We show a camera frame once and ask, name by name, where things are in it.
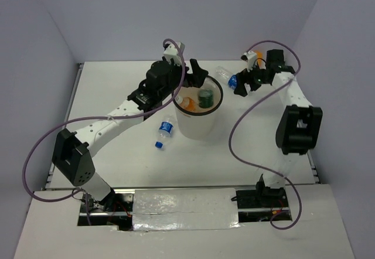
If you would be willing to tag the white bin with black rim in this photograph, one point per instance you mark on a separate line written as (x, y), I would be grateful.
(199, 124)

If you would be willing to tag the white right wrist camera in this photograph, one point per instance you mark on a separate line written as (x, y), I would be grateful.
(250, 58)

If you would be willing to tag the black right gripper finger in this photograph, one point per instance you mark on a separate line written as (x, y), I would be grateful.
(245, 74)
(240, 88)

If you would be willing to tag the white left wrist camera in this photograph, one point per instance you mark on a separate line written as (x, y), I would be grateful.
(171, 54)

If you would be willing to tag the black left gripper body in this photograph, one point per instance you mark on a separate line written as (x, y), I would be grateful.
(176, 77)

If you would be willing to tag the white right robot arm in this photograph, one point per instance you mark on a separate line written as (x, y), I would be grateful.
(297, 131)

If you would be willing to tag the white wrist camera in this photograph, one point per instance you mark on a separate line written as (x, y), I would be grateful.
(250, 58)
(171, 54)

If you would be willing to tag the orange bottle with label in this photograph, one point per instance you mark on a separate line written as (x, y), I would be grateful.
(259, 60)

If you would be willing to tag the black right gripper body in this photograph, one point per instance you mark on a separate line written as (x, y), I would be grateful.
(259, 78)

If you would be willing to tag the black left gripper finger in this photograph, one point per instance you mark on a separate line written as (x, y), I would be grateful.
(191, 80)
(201, 72)

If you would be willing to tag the orange juice bottle white cap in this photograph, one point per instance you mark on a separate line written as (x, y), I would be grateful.
(186, 103)

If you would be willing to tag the blue cap pepsi water bottle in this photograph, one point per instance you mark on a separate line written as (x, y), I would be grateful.
(165, 131)

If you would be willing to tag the blue label white cap bottle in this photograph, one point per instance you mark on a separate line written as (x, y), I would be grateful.
(226, 77)

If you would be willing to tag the green label clear plastic bottle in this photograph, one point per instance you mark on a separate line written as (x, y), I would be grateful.
(205, 98)

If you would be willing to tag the silver foil tape panel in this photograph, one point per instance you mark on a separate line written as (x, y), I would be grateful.
(184, 209)

